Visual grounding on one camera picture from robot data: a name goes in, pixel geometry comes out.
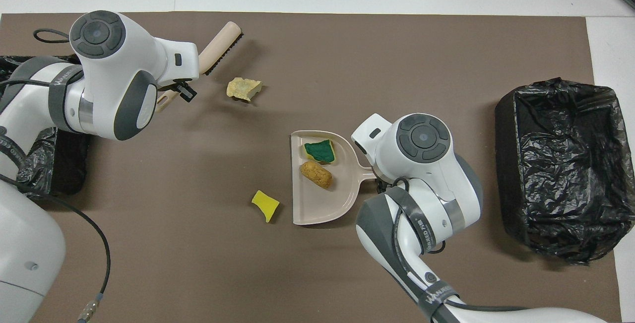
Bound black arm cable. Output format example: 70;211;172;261
0;29;112;323
389;177;529;312

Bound beige hand brush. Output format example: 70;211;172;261
156;21;244;111

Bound beige plastic dustpan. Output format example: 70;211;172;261
290;130;378;226

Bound bin with black plastic bag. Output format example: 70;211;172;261
495;77;635;265
0;55;92;198

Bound brown table mat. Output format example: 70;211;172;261
0;12;623;323

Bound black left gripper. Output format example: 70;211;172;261
174;80;197;101

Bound yellow wedge sponge piece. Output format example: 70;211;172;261
252;190;280;223

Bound brown bread roll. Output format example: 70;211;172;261
300;160;333;190

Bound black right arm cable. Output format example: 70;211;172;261
389;177;529;312

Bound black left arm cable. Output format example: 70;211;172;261
0;29;112;323

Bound green and yellow sponge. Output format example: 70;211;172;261
303;139;337;165

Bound pale torn bread chunk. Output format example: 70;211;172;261
227;77;262;103

